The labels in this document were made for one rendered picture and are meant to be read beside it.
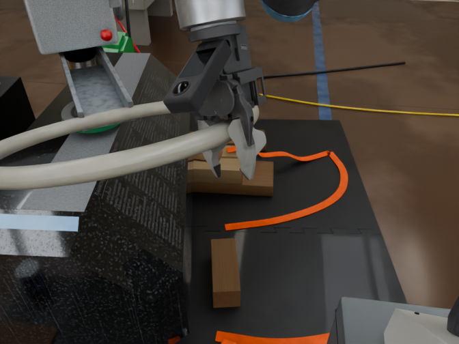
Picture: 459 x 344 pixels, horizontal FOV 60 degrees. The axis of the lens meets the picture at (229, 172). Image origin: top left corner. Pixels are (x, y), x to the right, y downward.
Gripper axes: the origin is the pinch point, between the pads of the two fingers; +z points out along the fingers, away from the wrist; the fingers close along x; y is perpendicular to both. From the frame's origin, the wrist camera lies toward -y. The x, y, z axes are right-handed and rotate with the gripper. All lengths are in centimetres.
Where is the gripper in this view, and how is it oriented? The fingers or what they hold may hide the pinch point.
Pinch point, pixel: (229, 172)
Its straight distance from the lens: 58.3
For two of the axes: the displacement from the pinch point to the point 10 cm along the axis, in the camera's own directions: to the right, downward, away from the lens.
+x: -7.9, -0.5, 6.1
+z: 1.7, 9.4, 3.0
